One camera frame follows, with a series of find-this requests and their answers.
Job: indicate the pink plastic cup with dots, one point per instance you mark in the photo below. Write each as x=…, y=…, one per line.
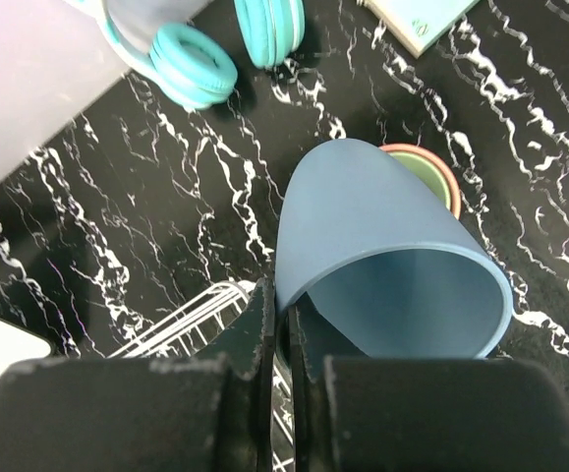
x=456, y=203

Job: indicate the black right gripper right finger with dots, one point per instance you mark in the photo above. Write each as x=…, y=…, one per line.
x=364, y=414

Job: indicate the white wire dish rack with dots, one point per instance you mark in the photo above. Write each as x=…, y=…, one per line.
x=200, y=322

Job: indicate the green plastic cup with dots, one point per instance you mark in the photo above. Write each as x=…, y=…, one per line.
x=427, y=172

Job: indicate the teal cat ear headphones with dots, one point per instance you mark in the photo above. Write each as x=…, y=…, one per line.
x=190, y=67

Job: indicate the light blue plastic cup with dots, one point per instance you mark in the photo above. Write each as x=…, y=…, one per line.
x=385, y=263

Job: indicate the teal book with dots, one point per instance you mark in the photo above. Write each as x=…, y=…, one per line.
x=418, y=24

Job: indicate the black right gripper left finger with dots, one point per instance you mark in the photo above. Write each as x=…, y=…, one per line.
x=210, y=412

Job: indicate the black marble table mat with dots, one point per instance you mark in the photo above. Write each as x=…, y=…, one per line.
x=139, y=205

